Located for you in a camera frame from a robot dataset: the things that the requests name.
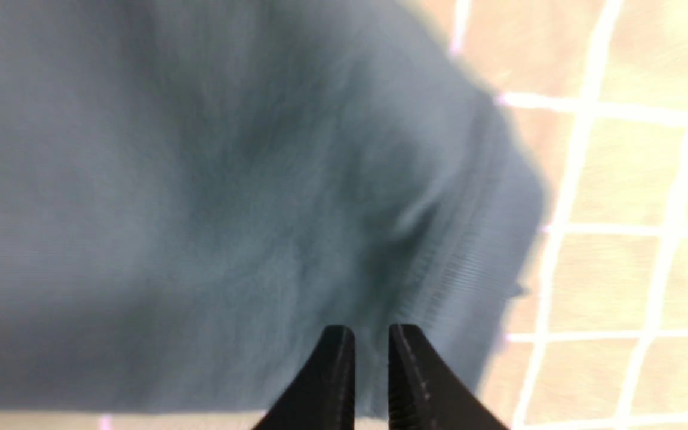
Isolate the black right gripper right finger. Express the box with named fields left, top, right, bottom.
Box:
left=388, top=324, right=506, bottom=429

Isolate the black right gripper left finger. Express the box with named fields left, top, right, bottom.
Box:
left=255, top=325, right=356, bottom=429

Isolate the green long-sleeve top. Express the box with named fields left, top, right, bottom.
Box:
left=0, top=1, right=543, bottom=418

